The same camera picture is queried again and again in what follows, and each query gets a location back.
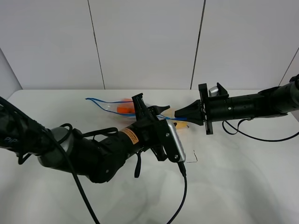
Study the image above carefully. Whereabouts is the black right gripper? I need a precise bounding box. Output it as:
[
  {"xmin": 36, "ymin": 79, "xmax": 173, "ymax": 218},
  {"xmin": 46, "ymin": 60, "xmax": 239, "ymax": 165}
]
[{"xmin": 174, "ymin": 83, "xmax": 229, "ymax": 135}]

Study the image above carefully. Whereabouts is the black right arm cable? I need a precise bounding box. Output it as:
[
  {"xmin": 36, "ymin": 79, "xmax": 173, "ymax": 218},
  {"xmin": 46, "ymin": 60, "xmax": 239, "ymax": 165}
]
[{"xmin": 221, "ymin": 118, "xmax": 299, "ymax": 142}]

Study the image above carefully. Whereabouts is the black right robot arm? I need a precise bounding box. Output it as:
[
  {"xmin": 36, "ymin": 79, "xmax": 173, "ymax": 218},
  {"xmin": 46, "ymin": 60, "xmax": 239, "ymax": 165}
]
[{"xmin": 174, "ymin": 76, "xmax": 299, "ymax": 135}]

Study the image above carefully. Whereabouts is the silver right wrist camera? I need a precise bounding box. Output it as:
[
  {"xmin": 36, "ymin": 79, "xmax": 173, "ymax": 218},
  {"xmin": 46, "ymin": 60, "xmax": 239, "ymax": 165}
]
[{"xmin": 208, "ymin": 86, "xmax": 220, "ymax": 97}]

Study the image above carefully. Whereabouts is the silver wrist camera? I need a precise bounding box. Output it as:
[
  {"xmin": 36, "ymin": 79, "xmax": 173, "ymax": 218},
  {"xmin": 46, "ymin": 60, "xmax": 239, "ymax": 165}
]
[
  {"xmin": 208, "ymin": 86, "xmax": 220, "ymax": 97},
  {"xmin": 161, "ymin": 119, "xmax": 186, "ymax": 163}
]

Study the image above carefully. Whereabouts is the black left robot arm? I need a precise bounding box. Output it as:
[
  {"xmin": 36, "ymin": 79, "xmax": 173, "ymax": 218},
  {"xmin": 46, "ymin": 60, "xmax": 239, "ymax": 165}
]
[{"xmin": 0, "ymin": 94, "xmax": 175, "ymax": 183}]

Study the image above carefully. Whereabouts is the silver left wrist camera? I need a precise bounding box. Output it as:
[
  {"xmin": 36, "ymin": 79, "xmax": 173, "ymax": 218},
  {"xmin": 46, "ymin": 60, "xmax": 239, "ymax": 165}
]
[{"xmin": 161, "ymin": 119, "xmax": 186, "ymax": 163}]

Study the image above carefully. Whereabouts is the clear zip bag blue zipper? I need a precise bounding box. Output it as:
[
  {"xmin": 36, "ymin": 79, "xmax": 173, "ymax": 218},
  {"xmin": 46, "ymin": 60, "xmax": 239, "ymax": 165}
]
[{"xmin": 85, "ymin": 98, "xmax": 190, "ymax": 130}]

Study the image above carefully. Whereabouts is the orange toy fruit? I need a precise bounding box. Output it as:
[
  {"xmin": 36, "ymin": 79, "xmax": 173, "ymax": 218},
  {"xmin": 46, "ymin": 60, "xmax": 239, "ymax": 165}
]
[{"xmin": 116, "ymin": 98, "xmax": 135, "ymax": 114}]

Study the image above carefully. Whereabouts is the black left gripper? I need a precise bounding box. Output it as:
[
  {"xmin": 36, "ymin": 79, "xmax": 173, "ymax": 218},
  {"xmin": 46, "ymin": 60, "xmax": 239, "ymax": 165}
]
[{"xmin": 121, "ymin": 93, "xmax": 170, "ymax": 161}]

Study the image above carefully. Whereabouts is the yellow toy pear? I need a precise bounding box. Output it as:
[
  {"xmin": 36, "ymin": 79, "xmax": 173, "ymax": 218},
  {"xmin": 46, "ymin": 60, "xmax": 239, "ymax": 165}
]
[{"xmin": 164, "ymin": 108, "xmax": 189, "ymax": 130}]

